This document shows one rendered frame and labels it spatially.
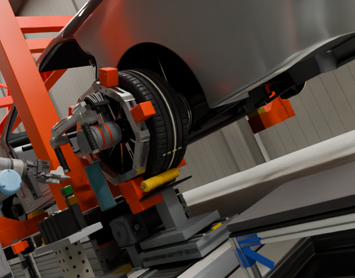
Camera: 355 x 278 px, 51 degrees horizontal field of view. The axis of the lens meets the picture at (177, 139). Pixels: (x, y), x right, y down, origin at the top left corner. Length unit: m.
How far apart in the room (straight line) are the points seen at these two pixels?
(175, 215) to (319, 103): 4.03
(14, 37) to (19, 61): 0.16
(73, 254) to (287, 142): 4.72
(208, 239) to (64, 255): 0.70
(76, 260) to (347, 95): 4.52
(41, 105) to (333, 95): 4.26
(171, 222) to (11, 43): 1.46
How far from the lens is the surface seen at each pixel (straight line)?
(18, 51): 2.55
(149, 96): 1.89
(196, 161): 7.37
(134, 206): 2.04
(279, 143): 6.22
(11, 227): 4.19
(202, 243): 1.88
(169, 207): 2.10
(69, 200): 1.73
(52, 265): 3.06
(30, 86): 2.45
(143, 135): 1.84
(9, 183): 1.48
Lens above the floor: 0.53
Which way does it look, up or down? 4 degrees up
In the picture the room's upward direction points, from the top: 24 degrees counter-clockwise
